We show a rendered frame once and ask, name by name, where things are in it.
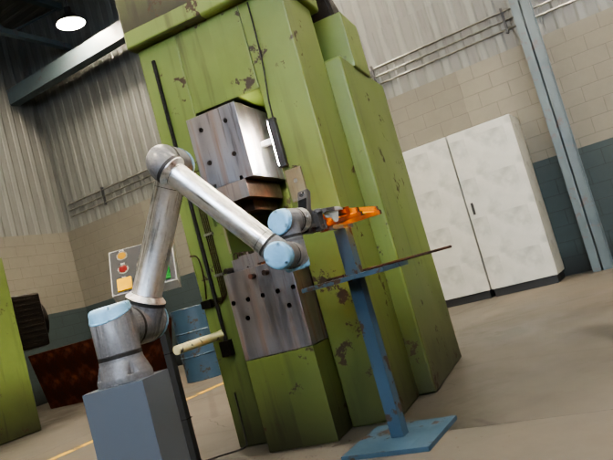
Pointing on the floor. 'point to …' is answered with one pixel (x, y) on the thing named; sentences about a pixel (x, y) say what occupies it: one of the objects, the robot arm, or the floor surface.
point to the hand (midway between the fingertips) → (326, 212)
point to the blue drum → (197, 358)
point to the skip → (80, 370)
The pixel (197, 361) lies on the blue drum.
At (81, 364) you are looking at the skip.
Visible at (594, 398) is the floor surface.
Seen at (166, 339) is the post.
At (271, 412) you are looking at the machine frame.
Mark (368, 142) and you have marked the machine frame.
